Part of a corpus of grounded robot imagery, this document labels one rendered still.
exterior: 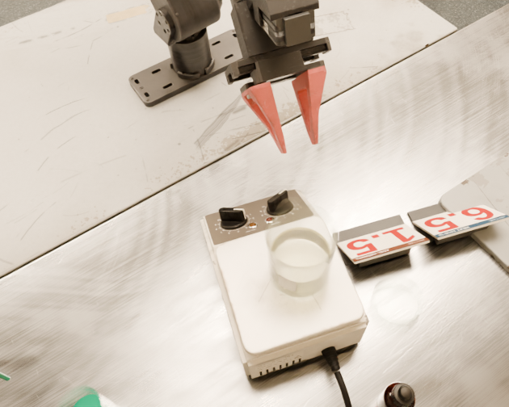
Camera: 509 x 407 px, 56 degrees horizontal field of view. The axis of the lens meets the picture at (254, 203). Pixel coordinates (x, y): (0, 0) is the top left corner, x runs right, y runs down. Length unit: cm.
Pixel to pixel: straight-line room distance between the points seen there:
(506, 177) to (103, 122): 57
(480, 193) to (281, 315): 32
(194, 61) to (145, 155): 16
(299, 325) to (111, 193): 33
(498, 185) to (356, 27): 36
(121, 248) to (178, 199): 10
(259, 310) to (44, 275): 29
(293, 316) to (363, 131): 33
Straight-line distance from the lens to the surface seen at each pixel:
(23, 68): 90
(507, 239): 64
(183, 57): 75
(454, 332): 58
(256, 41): 48
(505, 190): 68
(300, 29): 42
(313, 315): 47
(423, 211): 64
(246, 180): 65
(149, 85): 78
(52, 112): 81
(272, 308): 47
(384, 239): 59
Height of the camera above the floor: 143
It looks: 58 degrees down
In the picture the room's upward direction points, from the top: 6 degrees counter-clockwise
